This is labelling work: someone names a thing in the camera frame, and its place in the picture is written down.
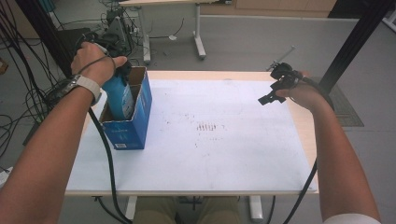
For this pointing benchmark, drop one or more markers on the white paper mat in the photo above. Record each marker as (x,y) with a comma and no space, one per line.
(233,155)

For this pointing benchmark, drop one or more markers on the white table leg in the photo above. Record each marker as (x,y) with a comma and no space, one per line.
(130,208)
(256,208)

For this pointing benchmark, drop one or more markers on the white sleeve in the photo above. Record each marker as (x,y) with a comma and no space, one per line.
(351,220)

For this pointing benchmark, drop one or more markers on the person's right hand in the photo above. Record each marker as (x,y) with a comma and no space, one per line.
(306,95)

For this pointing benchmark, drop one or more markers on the grey floor mat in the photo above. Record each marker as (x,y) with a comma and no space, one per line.
(347,107)

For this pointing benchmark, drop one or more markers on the person's left hand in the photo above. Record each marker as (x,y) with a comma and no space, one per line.
(93,62)

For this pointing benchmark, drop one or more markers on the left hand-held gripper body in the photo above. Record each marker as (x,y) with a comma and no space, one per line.
(109,39)

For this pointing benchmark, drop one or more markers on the white frame desk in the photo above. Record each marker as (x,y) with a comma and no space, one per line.
(199,43)

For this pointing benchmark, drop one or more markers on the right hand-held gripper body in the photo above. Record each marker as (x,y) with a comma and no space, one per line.
(283,73)

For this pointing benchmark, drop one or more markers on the black box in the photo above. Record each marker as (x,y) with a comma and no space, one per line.
(67,35)

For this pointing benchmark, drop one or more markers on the blue spray bottle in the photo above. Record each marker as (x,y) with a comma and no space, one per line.
(118,96)

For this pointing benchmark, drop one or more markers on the person's legs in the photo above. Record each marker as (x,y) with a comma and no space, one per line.
(214,211)

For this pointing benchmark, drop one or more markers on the white band wristwatch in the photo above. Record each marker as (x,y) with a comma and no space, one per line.
(88,87)

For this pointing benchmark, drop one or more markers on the black metal post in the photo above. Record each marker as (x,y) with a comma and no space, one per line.
(358,34)
(46,31)

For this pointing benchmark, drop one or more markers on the blue cardboard box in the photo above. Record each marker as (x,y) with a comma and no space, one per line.
(130,133)

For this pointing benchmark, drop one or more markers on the white power strip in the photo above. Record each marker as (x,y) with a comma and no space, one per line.
(3,175)

